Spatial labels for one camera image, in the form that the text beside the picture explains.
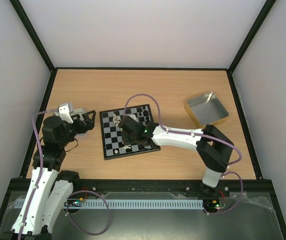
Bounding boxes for pile of white chess pieces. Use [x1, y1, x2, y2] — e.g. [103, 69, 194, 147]
[112, 114, 123, 131]

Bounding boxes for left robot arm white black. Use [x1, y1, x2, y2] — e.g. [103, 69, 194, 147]
[0, 105, 96, 240]

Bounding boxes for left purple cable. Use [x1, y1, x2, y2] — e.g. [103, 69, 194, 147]
[17, 109, 60, 240]

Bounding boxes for black aluminium frame rail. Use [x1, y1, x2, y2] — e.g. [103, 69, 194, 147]
[5, 178, 276, 199]

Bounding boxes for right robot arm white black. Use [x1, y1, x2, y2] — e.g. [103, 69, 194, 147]
[118, 115, 234, 196]

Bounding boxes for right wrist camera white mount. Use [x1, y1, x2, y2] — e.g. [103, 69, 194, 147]
[128, 113, 139, 122]

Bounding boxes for silver metal tin lid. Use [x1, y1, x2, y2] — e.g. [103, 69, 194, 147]
[53, 107, 87, 139]

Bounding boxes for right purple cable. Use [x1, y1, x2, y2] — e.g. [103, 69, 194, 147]
[124, 93, 244, 216]

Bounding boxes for gold metal tin box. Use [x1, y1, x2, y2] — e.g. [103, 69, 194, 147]
[184, 92, 230, 129]

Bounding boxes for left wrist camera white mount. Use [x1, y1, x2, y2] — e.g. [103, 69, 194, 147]
[58, 102, 74, 124]

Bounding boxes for row of black chess pieces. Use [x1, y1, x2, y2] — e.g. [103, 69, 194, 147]
[136, 105, 152, 126]

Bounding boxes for purple cable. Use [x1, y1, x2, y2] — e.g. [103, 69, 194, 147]
[17, 109, 60, 240]
[124, 93, 244, 216]

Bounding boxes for light blue cable duct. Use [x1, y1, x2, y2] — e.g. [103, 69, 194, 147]
[14, 198, 204, 210]

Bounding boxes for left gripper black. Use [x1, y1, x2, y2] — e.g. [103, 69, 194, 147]
[59, 110, 97, 147]

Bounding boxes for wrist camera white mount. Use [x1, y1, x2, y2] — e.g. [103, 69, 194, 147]
[128, 113, 139, 122]
[58, 102, 74, 124]

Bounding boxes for black grey chessboard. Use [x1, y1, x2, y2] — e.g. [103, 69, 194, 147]
[99, 104, 161, 160]

